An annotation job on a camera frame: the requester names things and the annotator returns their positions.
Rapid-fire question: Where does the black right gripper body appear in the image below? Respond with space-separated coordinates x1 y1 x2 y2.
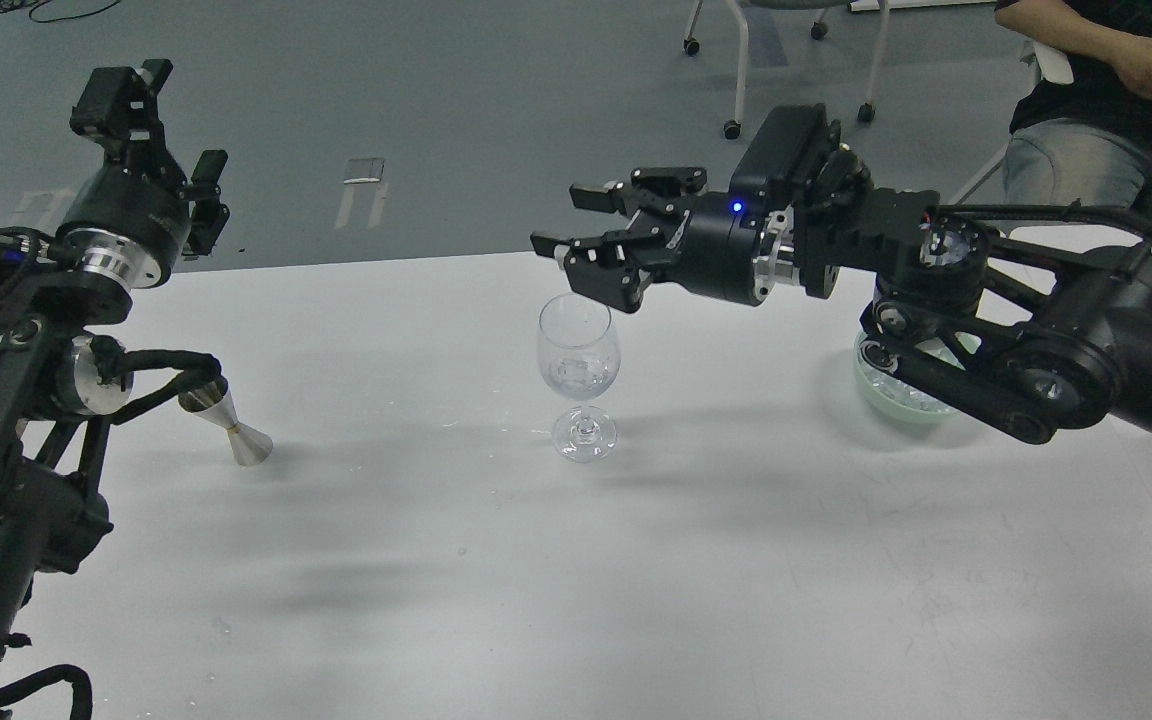
657 192 797 306

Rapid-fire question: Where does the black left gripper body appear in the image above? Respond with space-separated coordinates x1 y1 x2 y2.
54 151 189 290

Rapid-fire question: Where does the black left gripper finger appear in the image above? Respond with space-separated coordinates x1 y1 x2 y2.
69 59 174 176
180 149 230 260

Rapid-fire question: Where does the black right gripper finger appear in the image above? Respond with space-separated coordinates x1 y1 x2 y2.
570 167 708 225
530 228 677 314

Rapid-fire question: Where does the steel double jigger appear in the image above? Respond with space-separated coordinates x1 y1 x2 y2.
177 377 274 468

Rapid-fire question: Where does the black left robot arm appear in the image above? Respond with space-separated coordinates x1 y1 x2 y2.
0 59 229 719

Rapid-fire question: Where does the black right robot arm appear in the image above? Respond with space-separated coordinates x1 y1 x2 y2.
531 105 1152 445

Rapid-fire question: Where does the clear wine glass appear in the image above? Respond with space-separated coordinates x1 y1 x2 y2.
536 291 622 462

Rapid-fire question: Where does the white rolling chair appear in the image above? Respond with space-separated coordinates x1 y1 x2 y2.
721 1 893 141

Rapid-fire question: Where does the green bowl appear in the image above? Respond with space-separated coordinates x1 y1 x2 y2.
851 331 967 434

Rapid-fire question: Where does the white office chair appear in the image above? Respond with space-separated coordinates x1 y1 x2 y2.
946 38 1073 204

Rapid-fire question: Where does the seated person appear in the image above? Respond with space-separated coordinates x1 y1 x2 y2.
995 1 1152 220

